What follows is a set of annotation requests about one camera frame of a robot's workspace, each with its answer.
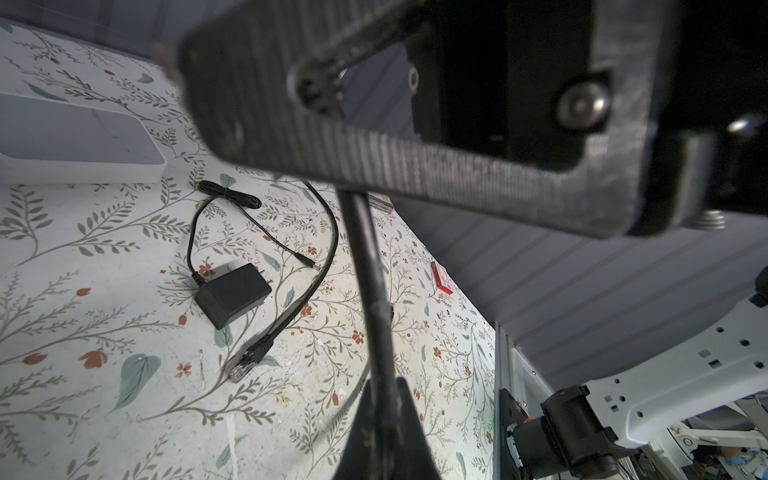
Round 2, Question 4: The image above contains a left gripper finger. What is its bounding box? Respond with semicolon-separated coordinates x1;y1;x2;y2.
334;190;440;479

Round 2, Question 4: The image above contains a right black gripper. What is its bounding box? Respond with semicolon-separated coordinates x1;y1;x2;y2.
156;1;767;239

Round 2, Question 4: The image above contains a long black cable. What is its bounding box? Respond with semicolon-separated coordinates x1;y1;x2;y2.
225;179;341;385

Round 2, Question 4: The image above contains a black power adapter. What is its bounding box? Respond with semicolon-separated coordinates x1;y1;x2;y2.
185;180;315;330

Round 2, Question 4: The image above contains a small red white card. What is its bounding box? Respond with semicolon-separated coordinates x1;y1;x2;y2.
430;261;455;295

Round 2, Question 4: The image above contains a floral patterned table mat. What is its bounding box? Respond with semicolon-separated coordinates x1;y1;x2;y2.
0;17;499;480

